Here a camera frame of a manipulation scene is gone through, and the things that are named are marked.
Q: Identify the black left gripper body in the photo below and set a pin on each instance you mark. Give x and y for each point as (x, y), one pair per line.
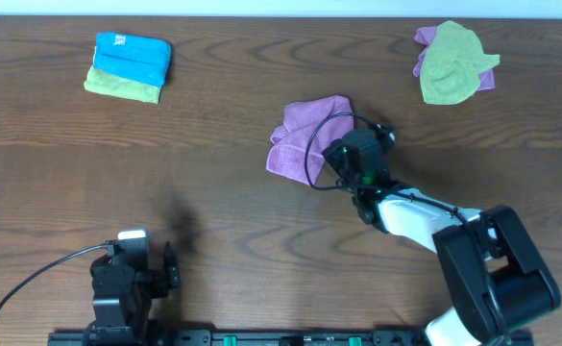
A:
(169, 273)

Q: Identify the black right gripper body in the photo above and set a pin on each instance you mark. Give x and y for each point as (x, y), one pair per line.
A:
(334, 156)

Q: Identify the purple microfibre cloth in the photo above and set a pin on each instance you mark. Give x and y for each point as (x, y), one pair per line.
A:
(290, 139)

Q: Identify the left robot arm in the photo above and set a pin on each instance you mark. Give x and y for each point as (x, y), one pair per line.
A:
(123, 317)

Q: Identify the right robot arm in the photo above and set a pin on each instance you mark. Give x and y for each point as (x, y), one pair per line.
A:
(497, 279)

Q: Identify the crumpled green cloth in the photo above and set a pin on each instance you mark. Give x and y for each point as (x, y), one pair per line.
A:
(452, 65)

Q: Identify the folded green cloth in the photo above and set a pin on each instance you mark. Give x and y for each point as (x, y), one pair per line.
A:
(100, 82)

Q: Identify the folded blue cloth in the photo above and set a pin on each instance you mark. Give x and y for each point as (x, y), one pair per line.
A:
(141, 59)

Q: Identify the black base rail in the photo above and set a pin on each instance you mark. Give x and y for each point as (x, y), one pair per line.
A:
(208, 338)

